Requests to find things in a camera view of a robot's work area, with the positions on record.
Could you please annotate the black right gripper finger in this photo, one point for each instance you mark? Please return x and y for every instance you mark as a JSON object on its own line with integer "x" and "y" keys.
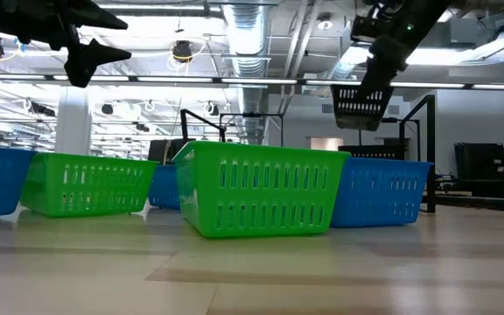
{"x": 376, "y": 85}

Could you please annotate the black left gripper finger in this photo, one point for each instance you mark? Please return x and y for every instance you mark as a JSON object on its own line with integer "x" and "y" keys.
{"x": 99, "y": 17}
{"x": 86, "y": 61}

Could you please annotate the black plastic basket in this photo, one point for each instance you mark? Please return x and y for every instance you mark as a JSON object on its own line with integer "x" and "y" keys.
{"x": 357, "y": 116}
{"x": 370, "y": 152}

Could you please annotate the green plastic basket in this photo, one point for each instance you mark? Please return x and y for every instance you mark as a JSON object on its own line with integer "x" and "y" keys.
{"x": 256, "y": 192}
{"x": 86, "y": 184}

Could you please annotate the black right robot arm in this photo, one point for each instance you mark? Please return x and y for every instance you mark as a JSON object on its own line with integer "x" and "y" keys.
{"x": 422, "y": 17}

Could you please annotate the white building pillar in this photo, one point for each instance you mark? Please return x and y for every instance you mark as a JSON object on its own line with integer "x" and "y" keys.
{"x": 72, "y": 122}

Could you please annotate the long light bar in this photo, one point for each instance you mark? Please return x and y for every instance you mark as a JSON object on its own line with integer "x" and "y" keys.
{"x": 173, "y": 79}

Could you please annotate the black equipment rack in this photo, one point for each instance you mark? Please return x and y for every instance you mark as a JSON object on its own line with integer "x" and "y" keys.
{"x": 484, "y": 166}

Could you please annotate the silver ventilation duct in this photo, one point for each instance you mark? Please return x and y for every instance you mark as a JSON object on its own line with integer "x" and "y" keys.
{"x": 247, "y": 44}

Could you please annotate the black table edge frame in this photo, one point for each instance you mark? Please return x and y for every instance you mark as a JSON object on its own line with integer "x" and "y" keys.
{"x": 488, "y": 203}

